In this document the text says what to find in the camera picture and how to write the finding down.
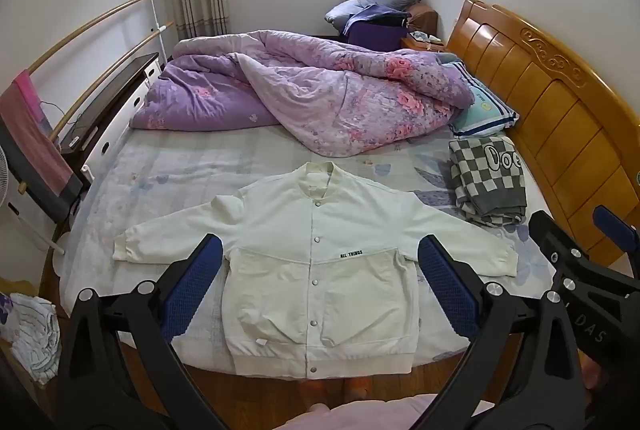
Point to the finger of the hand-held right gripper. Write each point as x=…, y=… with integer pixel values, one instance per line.
x=615, y=227
x=555, y=240

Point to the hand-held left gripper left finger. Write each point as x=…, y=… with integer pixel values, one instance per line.
x=192, y=287

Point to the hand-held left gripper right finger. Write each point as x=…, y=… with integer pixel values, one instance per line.
x=447, y=290

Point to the white button-up jacket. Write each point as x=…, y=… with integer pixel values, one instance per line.
x=320, y=270

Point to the wooden pole clothes rack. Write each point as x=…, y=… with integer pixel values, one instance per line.
x=95, y=18

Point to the person's right hand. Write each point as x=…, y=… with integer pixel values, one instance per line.
x=595, y=372

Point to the grey checkered blanket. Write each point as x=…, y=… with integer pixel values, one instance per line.
x=487, y=180

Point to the pale patterned bed sheet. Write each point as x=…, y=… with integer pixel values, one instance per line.
x=165, y=180

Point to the wooden headboard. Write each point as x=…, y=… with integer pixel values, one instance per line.
x=550, y=100

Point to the person's pink clothing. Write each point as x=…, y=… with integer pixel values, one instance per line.
x=380, y=415

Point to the blue striped pillow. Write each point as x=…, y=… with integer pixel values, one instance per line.
x=487, y=105

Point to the white striped cloth pile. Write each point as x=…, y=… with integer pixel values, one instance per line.
x=35, y=340

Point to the white drawer cabinet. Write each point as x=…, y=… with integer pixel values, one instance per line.
x=112, y=133

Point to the pink and grey towel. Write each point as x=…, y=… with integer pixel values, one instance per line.
x=35, y=145

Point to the white standing fan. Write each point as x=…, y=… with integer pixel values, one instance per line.
x=3, y=180

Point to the purple floral quilt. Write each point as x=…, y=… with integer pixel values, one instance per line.
x=310, y=100

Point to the wooden nightstand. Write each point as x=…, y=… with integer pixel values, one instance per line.
x=425, y=44

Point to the brown cloth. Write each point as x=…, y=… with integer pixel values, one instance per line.
x=424, y=18

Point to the purple storage box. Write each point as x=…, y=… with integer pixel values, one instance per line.
x=377, y=33

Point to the grey pillow pile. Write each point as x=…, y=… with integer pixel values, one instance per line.
x=375, y=3

